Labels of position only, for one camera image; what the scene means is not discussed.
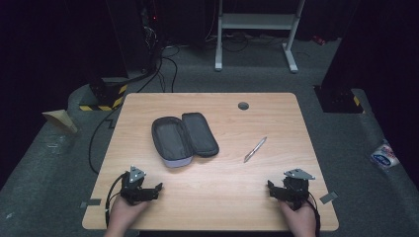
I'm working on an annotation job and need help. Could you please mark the left hand-held gripper cable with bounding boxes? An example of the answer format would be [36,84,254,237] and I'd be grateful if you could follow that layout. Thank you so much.
[104,173,127,228]

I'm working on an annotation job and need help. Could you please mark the grey tape strip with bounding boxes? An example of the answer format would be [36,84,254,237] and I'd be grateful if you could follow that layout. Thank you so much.
[79,197,103,209]
[319,191,339,204]

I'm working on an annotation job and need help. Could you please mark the dark grey pencil case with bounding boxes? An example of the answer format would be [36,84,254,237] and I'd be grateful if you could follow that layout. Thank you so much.
[151,112,220,169]

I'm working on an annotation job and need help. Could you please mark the dark equipment rack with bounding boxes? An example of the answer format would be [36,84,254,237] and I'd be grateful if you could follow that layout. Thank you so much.
[106,0,166,74]

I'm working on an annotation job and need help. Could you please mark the person's right hand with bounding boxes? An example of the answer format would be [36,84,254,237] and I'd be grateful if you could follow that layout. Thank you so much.
[279,198,318,237]

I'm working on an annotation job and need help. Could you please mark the tan cardboard piece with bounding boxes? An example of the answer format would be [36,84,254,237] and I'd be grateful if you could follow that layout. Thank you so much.
[42,109,79,134]

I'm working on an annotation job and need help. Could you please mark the black yellow striped stand base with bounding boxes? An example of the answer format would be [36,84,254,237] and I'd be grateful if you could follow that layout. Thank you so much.
[78,77,128,113]

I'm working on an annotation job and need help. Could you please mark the right hand-held gripper cable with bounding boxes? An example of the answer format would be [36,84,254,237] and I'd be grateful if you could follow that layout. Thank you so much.
[306,193,322,237]

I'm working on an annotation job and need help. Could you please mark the hand-held gripper cable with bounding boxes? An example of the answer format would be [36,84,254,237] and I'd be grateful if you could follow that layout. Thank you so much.
[306,193,322,237]
[104,173,127,228]

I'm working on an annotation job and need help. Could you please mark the white blue printed packet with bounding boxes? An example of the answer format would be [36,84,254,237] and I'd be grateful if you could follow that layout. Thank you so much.
[370,139,401,170]

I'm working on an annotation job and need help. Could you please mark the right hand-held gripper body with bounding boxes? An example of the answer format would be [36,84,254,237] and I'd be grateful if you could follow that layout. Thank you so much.
[270,168,316,211]

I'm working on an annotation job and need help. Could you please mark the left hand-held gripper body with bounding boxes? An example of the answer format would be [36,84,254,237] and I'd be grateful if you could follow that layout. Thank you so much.
[120,165,158,206]

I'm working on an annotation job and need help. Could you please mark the white metal stand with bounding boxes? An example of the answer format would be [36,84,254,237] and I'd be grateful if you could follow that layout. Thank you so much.
[214,0,306,74]

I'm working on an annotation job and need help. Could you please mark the silver pen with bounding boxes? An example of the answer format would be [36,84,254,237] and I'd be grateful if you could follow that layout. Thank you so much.
[243,136,268,164]

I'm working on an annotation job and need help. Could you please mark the black floor cable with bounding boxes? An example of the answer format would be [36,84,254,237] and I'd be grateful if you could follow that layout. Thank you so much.
[88,45,180,176]

